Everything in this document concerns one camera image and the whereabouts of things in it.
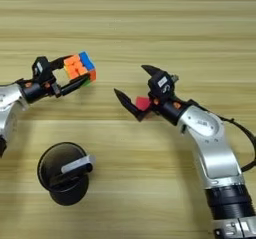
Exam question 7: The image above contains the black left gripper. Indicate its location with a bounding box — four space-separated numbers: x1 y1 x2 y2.
18 54 91 105

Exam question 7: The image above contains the multicolour puzzle cube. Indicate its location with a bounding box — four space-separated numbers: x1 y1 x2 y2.
63 51 98 87

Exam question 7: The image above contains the grey marker with black cap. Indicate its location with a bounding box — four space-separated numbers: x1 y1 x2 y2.
60 154 97 176

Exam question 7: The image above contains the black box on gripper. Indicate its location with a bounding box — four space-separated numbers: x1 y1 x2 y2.
31 56 54 84
148 70 176 101

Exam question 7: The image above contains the red cube block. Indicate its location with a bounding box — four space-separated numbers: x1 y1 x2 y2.
135 96 153 112

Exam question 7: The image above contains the black mesh pen cup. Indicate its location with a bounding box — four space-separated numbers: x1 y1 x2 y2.
37 141 97 207

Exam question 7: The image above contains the black pen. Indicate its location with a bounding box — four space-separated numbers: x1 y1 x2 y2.
49 164 94 187

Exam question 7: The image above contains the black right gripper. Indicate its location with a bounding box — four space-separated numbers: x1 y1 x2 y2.
113 64 192 127

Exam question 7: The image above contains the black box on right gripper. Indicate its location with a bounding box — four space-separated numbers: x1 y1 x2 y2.
148 70 176 101

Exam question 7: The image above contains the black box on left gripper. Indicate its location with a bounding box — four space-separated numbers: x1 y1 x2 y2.
31 56 54 84

